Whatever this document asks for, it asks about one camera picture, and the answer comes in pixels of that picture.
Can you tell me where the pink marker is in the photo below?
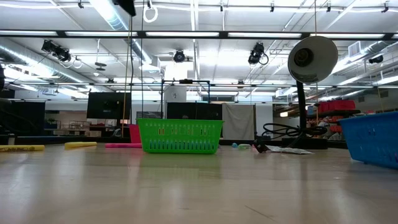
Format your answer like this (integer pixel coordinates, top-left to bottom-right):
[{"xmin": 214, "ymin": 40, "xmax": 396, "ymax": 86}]
[{"xmin": 104, "ymin": 142, "xmax": 143, "ymax": 149}]

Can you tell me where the yellow marker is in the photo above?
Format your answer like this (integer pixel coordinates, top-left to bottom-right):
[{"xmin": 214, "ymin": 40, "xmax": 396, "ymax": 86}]
[
  {"xmin": 0, "ymin": 144, "xmax": 45, "ymax": 153},
  {"xmin": 63, "ymin": 141, "xmax": 98, "ymax": 151}
]

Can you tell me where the black partition panel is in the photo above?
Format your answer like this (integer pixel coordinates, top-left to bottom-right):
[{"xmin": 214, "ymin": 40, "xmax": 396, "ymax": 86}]
[
  {"xmin": 166, "ymin": 101, "xmax": 223, "ymax": 121},
  {"xmin": 0, "ymin": 101, "xmax": 46, "ymax": 138}
]

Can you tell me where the green plastic basket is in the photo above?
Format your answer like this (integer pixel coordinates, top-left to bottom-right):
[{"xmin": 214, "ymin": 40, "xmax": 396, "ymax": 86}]
[{"xmin": 136, "ymin": 118, "xmax": 225, "ymax": 155}]

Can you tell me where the grey hanging cloth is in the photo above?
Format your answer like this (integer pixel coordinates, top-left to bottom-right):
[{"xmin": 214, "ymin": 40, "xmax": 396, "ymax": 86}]
[{"xmin": 221, "ymin": 103, "xmax": 256, "ymax": 141}]

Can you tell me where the red plastic basket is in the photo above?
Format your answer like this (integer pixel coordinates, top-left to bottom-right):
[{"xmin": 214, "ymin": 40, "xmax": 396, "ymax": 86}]
[{"xmin": 128, "ymin": 124, "xmax": 142, "ymax": 144}]

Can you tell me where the black desk lamp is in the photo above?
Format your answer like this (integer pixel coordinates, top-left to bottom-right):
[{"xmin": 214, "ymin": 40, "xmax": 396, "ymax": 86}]
[{"xmin": 280, "ymin": 35, "xmax": 340, "ymax": 151}]

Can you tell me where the red bin shelf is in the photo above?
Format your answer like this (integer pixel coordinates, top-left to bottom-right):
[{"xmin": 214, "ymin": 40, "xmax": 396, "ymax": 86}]
[{"xmin": 306, "ymin": 99, "xmax": 362, "ymax": 133}]

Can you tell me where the blue plastic basket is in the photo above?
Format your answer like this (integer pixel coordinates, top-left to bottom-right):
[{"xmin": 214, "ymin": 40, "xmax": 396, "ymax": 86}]
[{"xmin": 338, "ymin": 110, "xmax": 398, "ymax": 170}]

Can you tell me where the black lamp power cable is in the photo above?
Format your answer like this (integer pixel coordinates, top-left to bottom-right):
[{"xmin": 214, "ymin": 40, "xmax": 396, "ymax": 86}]
[{"xmin": 252, "ymin": 122, "xmax": 329, "ymax": 154}]

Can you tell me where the black hanging cable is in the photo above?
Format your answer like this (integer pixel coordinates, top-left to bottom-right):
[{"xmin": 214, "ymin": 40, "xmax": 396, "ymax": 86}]
[{"xmin": 140, "ymin": 0, "xmax": 146, "ymax": 119}]

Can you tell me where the yellow hanging rope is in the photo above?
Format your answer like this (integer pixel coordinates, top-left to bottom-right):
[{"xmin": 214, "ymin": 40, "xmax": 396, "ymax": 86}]
[{"xmin": 121, "ymin": 15, "xmax": 131, "ymax": 138}]

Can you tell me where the black wall monitor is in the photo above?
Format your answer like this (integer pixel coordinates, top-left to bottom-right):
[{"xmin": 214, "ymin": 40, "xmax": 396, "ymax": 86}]
[{"xmin": 86, "ymin": 91, "xmax": 132, "ymax": 121}]

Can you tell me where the white cable loop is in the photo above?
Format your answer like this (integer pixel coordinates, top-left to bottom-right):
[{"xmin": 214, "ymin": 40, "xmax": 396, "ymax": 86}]
[{"xmin": 142, "ymin": 4, "xmax": 159, "ymax": 24}]

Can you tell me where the silver ventilation duct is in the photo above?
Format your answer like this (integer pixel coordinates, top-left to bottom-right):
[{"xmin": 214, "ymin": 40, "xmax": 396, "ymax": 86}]
[{"xmin": 89, "ymin": 0, "xmax": 154, "ymax": 65}]

